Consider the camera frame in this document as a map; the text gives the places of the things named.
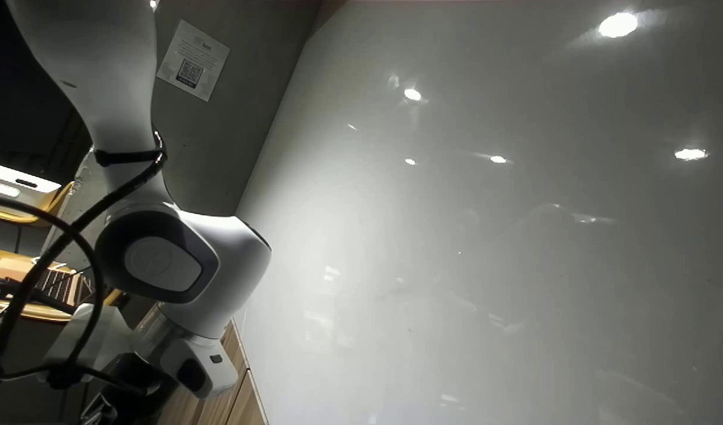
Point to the yellow wooden chair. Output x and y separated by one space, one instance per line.
31 309
7 212

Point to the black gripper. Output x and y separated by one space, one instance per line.
126 392

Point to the large white whiteboard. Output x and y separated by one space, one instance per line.
534 275

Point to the wooden cabinet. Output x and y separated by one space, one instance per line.
235 392

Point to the white paper with QR code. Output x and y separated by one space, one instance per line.
191 62

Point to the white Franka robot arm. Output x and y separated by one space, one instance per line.
103 71

